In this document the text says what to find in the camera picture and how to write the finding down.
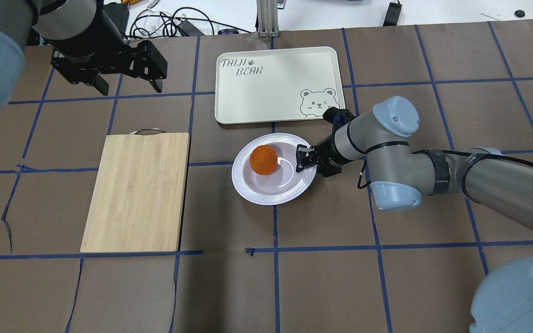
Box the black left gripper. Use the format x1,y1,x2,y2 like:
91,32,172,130
50,40,168,96

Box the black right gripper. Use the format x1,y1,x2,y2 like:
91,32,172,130
296,139,343,178

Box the white ribbed plate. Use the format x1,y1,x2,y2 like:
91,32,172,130
231,133,316,206

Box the orange fruit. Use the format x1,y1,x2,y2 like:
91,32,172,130
249,145,279,176

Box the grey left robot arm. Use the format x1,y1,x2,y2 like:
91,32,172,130
0,0,168,108

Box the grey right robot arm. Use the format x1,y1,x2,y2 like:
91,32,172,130
296,96,533,333

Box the cream bear tray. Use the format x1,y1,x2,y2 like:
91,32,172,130
214,46,345,125

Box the black power adapter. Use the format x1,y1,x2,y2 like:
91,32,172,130
102,2,129,38

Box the bamboo cutting board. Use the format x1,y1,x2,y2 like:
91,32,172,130
80,133,191,253

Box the small black adapter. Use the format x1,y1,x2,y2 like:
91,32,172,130
382,0,402,27

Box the tangled black cables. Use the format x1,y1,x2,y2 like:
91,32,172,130
130,6,253,39

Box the aluminium frame post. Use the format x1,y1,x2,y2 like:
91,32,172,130
256,0,280,38

